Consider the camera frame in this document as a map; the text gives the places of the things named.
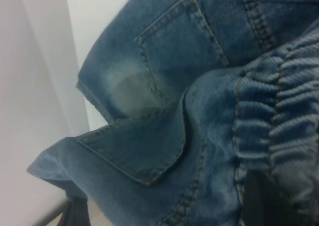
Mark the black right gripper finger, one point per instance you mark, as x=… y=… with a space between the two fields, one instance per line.
x=259 y=203

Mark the blue denim shorts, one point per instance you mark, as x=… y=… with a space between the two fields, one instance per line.
x=199 y=111

